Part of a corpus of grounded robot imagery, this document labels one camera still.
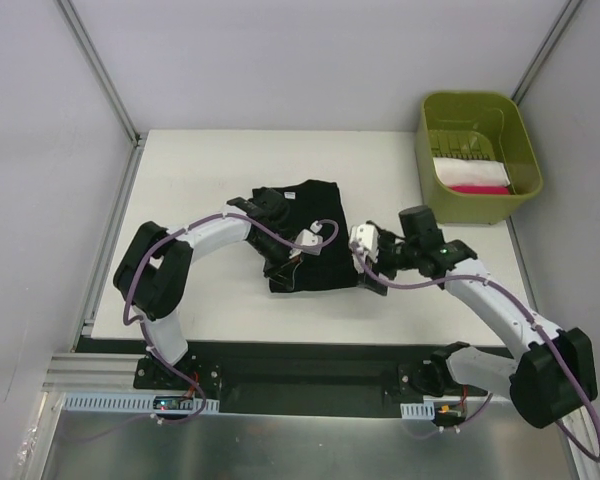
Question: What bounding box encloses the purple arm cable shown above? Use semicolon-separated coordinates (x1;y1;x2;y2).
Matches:
72;212;341;444
349;242;600;461

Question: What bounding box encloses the white slotted cable duct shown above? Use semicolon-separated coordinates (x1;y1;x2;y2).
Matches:
64;393;220;416

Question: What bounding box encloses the black t shirt blue logo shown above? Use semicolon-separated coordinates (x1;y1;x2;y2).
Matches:
246;180;358;293

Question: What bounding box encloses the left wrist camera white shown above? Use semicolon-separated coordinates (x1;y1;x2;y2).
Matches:
292;221;323;256

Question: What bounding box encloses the left vertical aluminium post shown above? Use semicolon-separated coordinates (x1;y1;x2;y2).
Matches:
54;0;142;146

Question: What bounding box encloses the right white cable duct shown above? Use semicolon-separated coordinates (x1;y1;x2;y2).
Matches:
400;401;436;421

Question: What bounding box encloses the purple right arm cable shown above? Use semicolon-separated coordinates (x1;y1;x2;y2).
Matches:
349;242;600;461

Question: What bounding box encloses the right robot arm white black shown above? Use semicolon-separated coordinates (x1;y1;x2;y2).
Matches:
349;206;598;428

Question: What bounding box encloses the pink rolled t shirt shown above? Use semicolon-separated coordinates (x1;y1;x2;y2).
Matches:
451;185;510;196

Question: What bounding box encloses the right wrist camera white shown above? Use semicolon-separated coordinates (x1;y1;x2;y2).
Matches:
349;223;379;271

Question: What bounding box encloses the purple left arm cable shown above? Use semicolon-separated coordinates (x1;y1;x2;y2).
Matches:
72;212;341;444

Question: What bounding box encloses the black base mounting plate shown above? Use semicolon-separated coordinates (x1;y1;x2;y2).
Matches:
132;340;490;416

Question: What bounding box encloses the right vertical aluminium post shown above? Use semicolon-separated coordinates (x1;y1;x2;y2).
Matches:
511;0;586;106

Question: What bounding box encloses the white rolled t shirt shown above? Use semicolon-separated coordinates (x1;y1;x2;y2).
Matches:
433;157;510;187

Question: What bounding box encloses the olive green plastic bin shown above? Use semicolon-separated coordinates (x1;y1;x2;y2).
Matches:
415;91;544;225

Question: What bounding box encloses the vertical aluminium post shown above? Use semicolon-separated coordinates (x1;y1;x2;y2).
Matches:
511;0;586;106
54;0;142;146

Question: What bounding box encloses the aluminium frame rail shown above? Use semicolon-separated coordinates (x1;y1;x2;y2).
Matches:
42;349;584;404

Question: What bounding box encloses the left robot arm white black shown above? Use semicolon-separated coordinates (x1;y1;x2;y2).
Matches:
113;189;307;389

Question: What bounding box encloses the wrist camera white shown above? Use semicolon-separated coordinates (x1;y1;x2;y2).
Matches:
292;221;323;256
349;223;379;271

